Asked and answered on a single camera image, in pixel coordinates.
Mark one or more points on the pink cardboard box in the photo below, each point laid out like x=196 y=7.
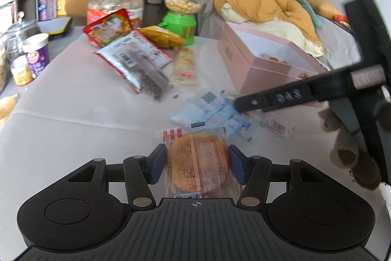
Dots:
x=244 y=65

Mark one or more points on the pile of blue white packets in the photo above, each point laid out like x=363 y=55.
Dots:
x=210 y=111

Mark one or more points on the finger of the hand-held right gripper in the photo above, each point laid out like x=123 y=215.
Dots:
x=287 y=96

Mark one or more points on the purple snack cup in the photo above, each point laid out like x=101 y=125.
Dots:
x=38 y=56

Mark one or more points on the long clear cracker packet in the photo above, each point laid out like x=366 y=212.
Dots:
x=183 y=65

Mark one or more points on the round cracker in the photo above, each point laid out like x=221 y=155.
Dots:
x=198 y=163

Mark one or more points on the person's right hand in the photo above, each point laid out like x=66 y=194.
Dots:
x=345 y=151

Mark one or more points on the yellow snack packet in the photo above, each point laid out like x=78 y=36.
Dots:
x=162 y=36

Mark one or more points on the orange cream quilt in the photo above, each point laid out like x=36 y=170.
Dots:
x=262 y=1

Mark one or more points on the bread piece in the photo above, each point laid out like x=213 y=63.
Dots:
x=7 y=106

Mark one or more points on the glass jar with lid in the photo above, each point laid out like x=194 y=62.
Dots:
x=18 y=34

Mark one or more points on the silver packet of brown snacks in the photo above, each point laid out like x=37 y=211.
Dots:
x=134 y=62

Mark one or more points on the yellow white snack cup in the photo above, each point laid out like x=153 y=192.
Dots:
x=22 y=73

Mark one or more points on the green candy dispenser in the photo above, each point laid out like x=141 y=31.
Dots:
x=180 y=22

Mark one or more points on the red orange toy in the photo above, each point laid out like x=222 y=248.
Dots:
x=341 y=21

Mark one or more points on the yellow black tray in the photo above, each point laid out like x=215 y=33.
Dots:
x=53 y=24

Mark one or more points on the red snack packet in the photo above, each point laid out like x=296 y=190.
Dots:
x=105 y=28

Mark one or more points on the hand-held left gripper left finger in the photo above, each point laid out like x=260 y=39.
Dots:
x=157 y=163

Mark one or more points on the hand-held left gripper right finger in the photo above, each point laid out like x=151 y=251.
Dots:
x=236 y=163

